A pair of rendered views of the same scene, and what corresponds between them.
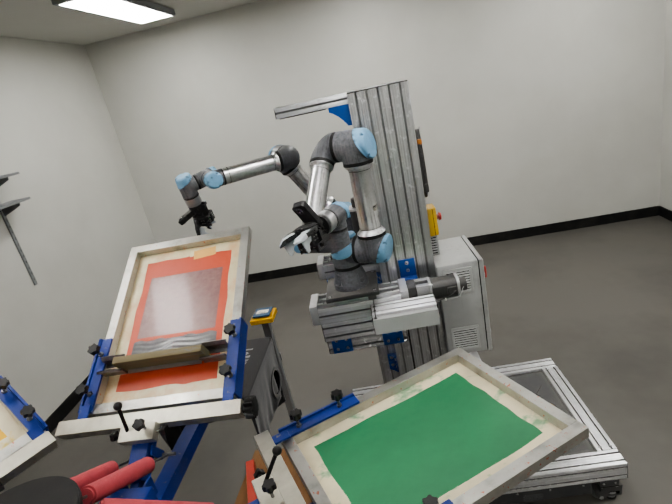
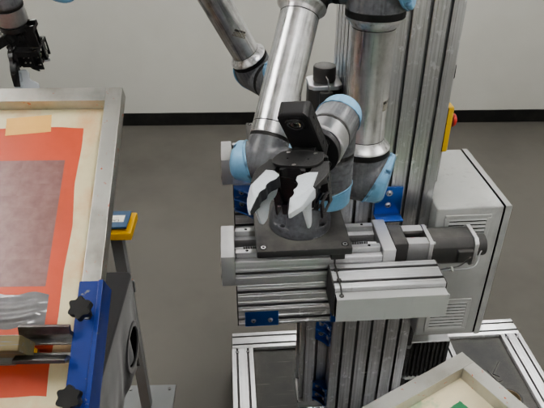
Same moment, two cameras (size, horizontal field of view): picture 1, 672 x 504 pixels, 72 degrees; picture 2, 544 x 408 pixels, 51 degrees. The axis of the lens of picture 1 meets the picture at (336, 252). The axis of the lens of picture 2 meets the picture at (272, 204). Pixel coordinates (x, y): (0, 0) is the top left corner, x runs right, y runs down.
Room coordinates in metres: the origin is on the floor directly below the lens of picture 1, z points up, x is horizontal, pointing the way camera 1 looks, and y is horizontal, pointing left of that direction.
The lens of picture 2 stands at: (0.69, 0.23, 2.06)
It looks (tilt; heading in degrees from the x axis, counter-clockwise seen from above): 32 degrees down; 350
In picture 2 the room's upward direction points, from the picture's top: straight up
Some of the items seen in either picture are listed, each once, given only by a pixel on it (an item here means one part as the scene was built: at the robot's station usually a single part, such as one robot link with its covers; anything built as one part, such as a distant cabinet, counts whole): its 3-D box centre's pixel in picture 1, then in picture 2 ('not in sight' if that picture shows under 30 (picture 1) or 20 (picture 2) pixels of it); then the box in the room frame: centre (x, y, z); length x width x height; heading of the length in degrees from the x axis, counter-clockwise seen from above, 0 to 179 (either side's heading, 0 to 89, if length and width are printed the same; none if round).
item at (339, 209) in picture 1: (334, 216); (334, 125); (1.54, -0.02, 1.65); 0.11 x 0.08 x 0.09; 150
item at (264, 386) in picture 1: (262, 397); (109, 377); (1.87, 0.49, 0.77); 0.46 x 0.09 x 0.36; 171
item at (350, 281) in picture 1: (349, 273); (299, 206); (1.84, -0.04, 1.31); 0.15 x 0.15 x 0.10
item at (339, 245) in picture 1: (335, 242); (320, 175); (1.55, -0.01, 1.55); 0.11 x 0.08 x 0.11; 60
